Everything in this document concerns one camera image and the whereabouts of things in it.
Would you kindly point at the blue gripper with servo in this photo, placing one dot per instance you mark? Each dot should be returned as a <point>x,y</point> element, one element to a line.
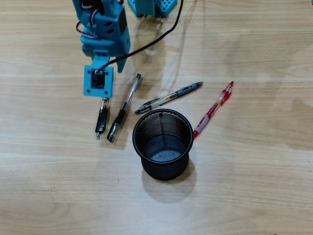
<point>121,64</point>

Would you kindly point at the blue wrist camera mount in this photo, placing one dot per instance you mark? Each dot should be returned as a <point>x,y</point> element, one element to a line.
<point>88,83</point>

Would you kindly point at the red clear retractable pen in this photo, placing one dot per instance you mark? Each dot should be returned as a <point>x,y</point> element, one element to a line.
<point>204,120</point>

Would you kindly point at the clear stick pen black grip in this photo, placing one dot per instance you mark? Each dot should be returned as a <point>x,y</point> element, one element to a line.
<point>120,118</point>

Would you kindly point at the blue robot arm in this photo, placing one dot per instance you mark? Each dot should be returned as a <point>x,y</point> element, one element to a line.
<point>75,7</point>

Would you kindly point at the black mesh pen holder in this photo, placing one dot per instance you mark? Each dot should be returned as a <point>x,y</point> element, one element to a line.
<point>166,171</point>

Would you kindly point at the clear pen with grey grip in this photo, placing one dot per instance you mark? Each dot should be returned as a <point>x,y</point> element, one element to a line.
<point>185,91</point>

